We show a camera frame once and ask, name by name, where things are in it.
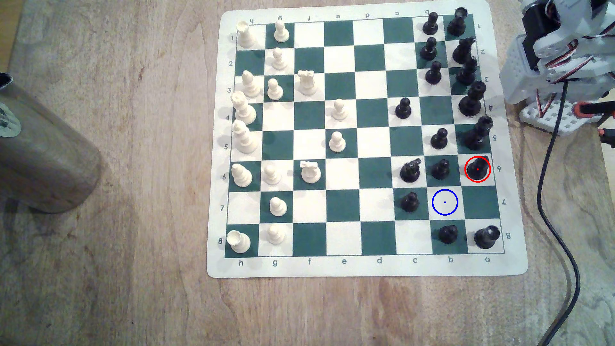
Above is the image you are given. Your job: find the white knight chess piece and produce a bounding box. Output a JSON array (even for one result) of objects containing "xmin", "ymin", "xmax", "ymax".
[
  {"xmin": 300, "ymin": 161, "xmax": 322, "ymax": 184},
  {"xmin": 297, "ymin": 70, "xmax": 318, "ymax": 96}
]

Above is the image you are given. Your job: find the black king chess piece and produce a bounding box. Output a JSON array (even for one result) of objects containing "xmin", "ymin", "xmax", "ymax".
[{"xmin": 458, "ymin": 81, "xmax": 487, "ymax": 117}]

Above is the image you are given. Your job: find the green and white chess mat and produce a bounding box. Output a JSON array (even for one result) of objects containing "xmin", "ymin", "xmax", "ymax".
[{"xmin": 207, "ymin": 0, "xmax": 529, "ymax": 279}]

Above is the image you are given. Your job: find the white bishop chess piece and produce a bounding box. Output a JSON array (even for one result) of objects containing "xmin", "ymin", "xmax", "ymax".
[
  {"xmin": 242, "ymin": 70, "xmax": 261, "ymax": 99},
  {"xmin": 231, "ymin": 163, "xmax": 253, "ymax": 187}
]

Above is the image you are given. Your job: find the black rook chess piece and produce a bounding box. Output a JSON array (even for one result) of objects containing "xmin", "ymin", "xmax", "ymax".
[
  {"xmin": 474, "ymin": 225, "xmax": 501, "ymax": 250},
  {"xmin": 447, "ymin": 7, "xmax": 469, "ymax": 37}
]

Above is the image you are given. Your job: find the black queen chess piece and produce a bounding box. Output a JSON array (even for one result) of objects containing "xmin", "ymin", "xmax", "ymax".
[{"xmin": 463, "ymin": 115, "xmax": 494, "ymax": 151}]

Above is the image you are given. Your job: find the black cable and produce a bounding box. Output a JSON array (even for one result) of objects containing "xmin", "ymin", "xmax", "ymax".
[{"xmin": 535, "ymin": 81, "xmax": 582, "ymax": 346}]

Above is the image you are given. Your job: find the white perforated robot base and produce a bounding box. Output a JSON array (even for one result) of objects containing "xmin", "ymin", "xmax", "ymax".
[{"xmin": 519, "ymin": 90, "xmax": 601, "ymax": 136}]

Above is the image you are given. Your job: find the white king chess piece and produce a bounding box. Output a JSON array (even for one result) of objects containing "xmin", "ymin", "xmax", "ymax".
[{"xmin": 232, "ymin": 119, "xmax": 258, "ymax": 154}]

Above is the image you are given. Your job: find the white queen chess piece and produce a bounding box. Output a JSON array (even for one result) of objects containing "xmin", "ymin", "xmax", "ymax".
[{"xmin": 231, "ymin": 91, "xmax": 257, "ymax": 125}]

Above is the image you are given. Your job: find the black knight chess piece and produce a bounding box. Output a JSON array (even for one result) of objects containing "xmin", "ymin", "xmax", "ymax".
[
  {"xmin": 400, "ymin": 158, "xmax": 423, "ymax": 183},
  {"xmin": 452, "ymin": 37, "xmax": 477, "ymax": 65}
]

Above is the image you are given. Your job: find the black bishop chess piece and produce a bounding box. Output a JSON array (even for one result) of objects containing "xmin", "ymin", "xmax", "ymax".
[
  {"xmin": 466, "ymin": 155, "xmax": 491, "ymax": 182},
  {"xmin": 456, "ymin": 56, "xmax": 479, "ymax": 86}
]

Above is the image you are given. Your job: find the white rook chess piece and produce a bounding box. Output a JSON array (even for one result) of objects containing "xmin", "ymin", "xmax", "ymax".
[
  {"xmin": 226, "ymin": 230, "xmax": 251, "ymax": 254},
  {"xmin": 236, "ymin": 21, "xmax": 257, "ymax": 48}
]

